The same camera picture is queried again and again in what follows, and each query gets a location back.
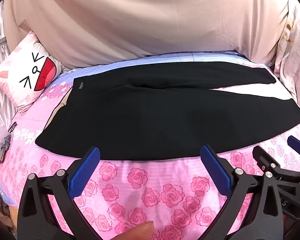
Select tan cloth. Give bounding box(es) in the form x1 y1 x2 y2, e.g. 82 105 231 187
0 186 17 232

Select beige cloth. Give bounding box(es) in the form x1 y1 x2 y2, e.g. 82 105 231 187
2 0 294 70

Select pink floral bedsheet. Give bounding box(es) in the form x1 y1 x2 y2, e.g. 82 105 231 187
0 50 300 240

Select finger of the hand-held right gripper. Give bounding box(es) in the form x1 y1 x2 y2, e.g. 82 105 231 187
252 145 282 178
287 135 300 157

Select cat face pillow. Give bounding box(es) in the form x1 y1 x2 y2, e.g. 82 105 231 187
0 31 63 113

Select dark keychain tag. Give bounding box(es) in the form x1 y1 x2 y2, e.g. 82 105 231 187
0 134 12 167

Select pale floral cloth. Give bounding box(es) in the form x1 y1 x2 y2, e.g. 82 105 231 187
274 0 300 117

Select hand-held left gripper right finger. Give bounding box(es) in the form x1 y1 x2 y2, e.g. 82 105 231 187
200 144 283 240

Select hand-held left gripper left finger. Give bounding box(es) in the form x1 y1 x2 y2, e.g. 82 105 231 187
17 146 108 240

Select silver satin cloth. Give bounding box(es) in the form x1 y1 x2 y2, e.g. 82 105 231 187
0 5 18 128

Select black pants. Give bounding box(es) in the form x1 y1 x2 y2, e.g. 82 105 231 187
35 60 300 161

